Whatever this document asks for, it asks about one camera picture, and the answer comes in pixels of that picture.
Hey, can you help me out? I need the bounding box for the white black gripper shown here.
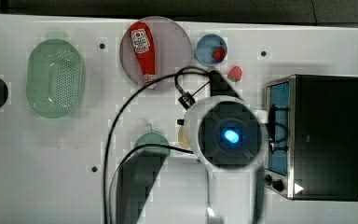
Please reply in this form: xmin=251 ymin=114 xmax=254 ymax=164
xmin=209 ymin=70 xmax=240 ymax=98

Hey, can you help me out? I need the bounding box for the yellow plush peeled banana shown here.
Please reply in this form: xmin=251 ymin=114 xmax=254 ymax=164
xmin=178 ymin=126 xmax=189 ymax=149

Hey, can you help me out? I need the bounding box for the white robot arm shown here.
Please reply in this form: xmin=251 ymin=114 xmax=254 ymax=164
xmin=184 ymin=70 xmax=268 ymax=224

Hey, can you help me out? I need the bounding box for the black toaster oven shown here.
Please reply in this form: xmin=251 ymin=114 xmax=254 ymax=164
xmin=265 ymin=75 xmax=358 ymax=202

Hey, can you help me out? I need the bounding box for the red plush strawberry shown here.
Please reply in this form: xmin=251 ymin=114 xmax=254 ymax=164
xmin=227 ymin=66 xmax=242 ymax=82

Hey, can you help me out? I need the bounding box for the red strawberry in bowl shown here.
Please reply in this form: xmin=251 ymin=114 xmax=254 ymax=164
xmin=213 ymin=47 xmax=226 ymax=62

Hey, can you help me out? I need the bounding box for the blue bowl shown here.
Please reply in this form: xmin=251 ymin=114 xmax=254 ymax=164
xmin=196 ymin=34 xmax=227 ymax=66

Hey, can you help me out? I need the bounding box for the grey round plate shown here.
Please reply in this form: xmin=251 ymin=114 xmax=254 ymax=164
xmin=119 ymin=16 xmax=193 ymax=86

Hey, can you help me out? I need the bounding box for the small green round cup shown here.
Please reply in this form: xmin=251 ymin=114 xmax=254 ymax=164
xmin=134 ymin=123 xmax=171 ymax=156

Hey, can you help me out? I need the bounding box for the red plush ketchup bottle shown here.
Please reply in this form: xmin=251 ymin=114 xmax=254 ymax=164
xmin=129 ymin=21 xmax=157 ymax=89

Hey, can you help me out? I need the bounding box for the green perforated colander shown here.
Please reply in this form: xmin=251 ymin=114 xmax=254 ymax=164
xmin=26 ymin=39 xmax=86 ymax=119

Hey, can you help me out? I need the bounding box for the black oven door handle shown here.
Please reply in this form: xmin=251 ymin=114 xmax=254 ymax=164
xmin=267 ymin=105 xmax=289 ymax=154

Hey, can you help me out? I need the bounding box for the black cable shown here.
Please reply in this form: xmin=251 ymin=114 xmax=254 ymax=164
xmin=102 ymin=65 xmax=213 ymax=224

